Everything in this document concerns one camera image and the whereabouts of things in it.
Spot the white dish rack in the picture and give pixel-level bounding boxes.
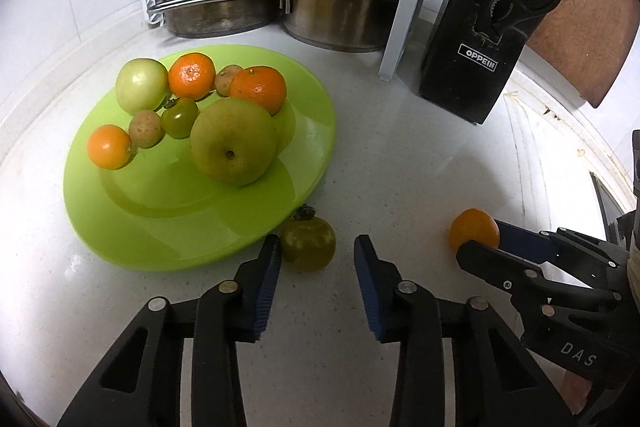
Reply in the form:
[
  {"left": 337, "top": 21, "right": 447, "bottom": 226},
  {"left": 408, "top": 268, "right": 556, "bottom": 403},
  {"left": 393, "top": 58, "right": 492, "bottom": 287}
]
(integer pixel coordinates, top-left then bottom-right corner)
[{"left": 137, "top": 0, "right": 441, "bottom": 82}]

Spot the small mandarin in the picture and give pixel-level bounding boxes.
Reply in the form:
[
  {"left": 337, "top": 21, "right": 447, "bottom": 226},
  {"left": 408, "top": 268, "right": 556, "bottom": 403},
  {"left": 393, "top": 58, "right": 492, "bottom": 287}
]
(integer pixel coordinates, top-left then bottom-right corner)
[{"left": 86, "top": 124, "right": 135, "bottom": 170}]

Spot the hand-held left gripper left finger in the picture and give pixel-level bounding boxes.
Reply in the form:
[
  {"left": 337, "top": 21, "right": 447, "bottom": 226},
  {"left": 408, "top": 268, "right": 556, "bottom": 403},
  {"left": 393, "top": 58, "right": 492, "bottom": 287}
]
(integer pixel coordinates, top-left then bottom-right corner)
[{"left": 57, "top": 234, "right": 282, "bottom": 427}]

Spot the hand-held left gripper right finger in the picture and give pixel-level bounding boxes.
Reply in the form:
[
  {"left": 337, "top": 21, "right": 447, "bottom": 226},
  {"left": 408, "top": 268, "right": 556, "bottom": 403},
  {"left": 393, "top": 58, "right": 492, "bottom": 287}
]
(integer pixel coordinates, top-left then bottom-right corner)
[{"left": 353, "top": 234, "right": 571, "bottom": 427}]

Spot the oval mandarin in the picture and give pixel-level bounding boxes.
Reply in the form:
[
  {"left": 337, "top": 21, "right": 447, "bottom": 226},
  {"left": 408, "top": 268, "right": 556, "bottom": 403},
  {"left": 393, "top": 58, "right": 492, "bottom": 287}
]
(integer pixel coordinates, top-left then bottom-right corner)
[{"left": 448, "top": 208, "right": 501, "bottom": 253}]

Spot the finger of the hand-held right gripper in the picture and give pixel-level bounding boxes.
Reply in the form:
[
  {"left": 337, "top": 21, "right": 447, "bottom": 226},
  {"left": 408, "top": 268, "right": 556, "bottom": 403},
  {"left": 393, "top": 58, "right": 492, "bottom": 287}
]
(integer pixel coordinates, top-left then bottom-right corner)
[
  {"left": 494, "top": 218, "right": 628, "bottom": 286},
  {"left": 456, "top": 241, "right": 621, "bottom": 319}
]

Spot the brown wooden board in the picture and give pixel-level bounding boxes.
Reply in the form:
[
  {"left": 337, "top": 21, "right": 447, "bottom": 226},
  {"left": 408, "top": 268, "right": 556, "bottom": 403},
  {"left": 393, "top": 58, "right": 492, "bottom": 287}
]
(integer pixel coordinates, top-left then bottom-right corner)
[{"left": 525, "top": 0, "right": 640, "bottom": 109}]

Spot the small brown longan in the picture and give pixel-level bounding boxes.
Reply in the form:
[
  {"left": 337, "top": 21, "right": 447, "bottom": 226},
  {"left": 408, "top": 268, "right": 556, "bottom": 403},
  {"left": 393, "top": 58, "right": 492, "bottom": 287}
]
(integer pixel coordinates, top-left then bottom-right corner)
[
  {"left": 128, "top": 109, "right": 164, "bottom": 149},
  {"left": 215, "top": 64, "right": 245, "bottom": 98}
]

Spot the medium mandarin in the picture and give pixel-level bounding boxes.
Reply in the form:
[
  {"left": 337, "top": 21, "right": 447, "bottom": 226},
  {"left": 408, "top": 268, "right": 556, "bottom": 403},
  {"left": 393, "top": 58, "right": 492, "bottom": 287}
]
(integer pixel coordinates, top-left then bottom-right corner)
[{"left": 167, "top": 52, "right": 217, "bottom": 102}]

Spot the round steel pot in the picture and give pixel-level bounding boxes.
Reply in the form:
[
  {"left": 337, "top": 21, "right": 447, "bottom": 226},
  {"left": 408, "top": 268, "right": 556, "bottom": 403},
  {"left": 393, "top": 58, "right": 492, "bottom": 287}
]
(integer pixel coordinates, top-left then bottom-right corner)
[{"left": 282, "top": 0, "right": 402, "bottom": 54}]

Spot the black knife block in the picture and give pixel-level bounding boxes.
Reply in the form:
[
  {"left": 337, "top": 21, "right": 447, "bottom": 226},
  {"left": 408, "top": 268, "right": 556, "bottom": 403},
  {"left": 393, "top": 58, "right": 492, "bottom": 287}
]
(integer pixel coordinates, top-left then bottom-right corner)
[{"left": 419, "top": 0, "right": 568, "bottom": 126}]

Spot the large orange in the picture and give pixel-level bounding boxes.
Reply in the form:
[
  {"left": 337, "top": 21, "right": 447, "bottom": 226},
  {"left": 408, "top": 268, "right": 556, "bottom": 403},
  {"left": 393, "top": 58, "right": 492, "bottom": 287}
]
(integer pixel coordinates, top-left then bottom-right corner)
[{"left": 228, "top": 65, "right": 288, "bottom": 116}]

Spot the green tomato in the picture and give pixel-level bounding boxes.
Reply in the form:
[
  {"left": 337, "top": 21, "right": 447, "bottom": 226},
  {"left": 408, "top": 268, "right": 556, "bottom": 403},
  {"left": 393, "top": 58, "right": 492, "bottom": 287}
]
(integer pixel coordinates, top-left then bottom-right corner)
[
  {"left": 280, "top": 205, "right": 337, "bottom": 273},
  {"left": 161, "top": 97, "right": 200, "bottom": 140}
]

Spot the lime green plate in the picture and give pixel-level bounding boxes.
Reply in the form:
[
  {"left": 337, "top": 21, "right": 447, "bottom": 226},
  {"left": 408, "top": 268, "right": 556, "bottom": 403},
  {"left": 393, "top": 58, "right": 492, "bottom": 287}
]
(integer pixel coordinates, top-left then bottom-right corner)
[{"left": 63, "top": 45, "right": 337, "bottom": 272}]

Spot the large green apple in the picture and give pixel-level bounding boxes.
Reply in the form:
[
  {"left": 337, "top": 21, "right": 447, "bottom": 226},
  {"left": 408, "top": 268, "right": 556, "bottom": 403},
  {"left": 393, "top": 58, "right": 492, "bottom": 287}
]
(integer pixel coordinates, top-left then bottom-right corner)
[{"left": 190, "top": 98, "right": 278, "bottom": 186}]

